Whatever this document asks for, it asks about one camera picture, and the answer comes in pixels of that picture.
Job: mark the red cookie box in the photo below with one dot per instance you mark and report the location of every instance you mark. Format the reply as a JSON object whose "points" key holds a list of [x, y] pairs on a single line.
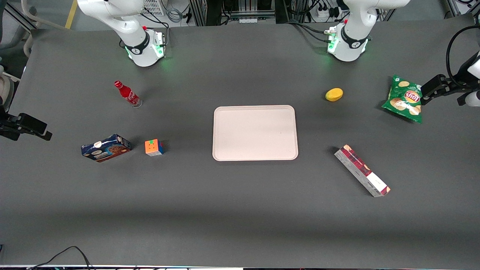
{"points": [[360, 168]]}

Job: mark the aluminium profile frame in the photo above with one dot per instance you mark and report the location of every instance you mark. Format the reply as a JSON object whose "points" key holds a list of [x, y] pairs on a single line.
{"points": [[232, 11]]}

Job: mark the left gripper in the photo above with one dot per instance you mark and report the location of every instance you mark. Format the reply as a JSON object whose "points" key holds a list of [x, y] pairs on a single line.
{"points": [[454, 84]]}

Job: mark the pink plastic tray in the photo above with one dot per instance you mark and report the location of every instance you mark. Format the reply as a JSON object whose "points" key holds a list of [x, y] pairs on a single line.
{"points": [[247, 133]]}

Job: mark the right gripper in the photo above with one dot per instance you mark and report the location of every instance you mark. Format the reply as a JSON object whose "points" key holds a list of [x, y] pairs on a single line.
{"points": [[7, 125]]}

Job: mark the blue cookie box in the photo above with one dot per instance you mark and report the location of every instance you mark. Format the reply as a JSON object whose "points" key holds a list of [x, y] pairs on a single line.
{"points": [[107, 149]]}

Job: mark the red cola bottle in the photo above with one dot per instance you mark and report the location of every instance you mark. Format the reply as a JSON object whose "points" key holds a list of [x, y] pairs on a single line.
{"points": [[127, 93]]}

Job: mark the white perforated basket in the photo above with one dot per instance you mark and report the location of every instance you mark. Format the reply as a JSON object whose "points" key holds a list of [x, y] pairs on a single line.
{"points": [[153, 6]]}

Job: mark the yellow lemon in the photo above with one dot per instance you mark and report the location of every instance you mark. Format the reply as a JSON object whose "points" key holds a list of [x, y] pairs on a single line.
{"points": [[334, 95]]}

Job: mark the beige round seat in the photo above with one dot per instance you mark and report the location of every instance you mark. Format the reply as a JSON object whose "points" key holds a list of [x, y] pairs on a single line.
{"points": [[5, 88]]}

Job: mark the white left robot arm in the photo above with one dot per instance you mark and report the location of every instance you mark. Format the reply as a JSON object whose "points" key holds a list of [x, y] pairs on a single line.
{"points": [[352, 41]]}

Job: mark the white power strip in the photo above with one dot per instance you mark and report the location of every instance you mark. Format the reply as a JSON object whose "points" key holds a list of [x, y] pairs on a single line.
{"points": [[327, 12]]}

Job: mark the beige tubular chair frame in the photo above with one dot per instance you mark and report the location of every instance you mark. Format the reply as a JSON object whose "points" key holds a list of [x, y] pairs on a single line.
{"points": [[41, 21]]}

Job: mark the colourful puzzle cube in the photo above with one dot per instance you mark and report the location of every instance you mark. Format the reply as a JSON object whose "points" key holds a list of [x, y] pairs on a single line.
{"points": [[152, 147]]}

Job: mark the green chips bag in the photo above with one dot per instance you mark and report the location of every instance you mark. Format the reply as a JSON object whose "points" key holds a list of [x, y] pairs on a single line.
{"points": [[405, 101]]}

